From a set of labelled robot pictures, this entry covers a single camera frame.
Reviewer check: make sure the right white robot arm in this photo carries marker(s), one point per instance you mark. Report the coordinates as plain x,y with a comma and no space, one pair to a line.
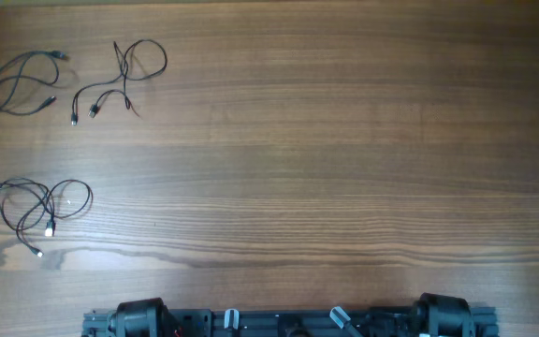
439,315

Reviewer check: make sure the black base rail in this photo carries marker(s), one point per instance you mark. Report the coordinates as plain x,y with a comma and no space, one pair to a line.
377,321

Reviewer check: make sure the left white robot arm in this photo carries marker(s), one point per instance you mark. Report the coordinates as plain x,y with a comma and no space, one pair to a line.
141,318

